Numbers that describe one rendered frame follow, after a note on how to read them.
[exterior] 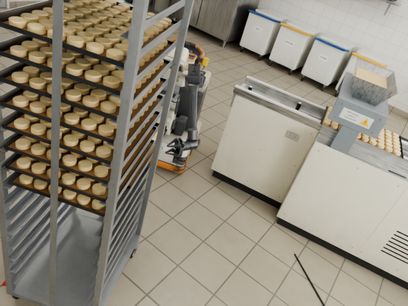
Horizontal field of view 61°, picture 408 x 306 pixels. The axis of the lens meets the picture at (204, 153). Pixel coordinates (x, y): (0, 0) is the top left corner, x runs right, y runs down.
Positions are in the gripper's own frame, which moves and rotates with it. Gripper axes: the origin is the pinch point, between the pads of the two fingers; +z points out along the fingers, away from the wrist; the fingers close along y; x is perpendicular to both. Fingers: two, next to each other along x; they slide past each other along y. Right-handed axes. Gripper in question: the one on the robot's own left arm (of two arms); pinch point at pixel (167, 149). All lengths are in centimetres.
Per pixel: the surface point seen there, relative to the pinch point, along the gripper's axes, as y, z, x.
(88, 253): 56, 49, -16
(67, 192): -19, 65, -33
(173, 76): -52, 10, -6
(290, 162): 31, -113, -9
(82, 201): -19, 61, -39
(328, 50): 44, -404, 199
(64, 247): 56, 60, -7
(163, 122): -26.9, 11.5, -7.2
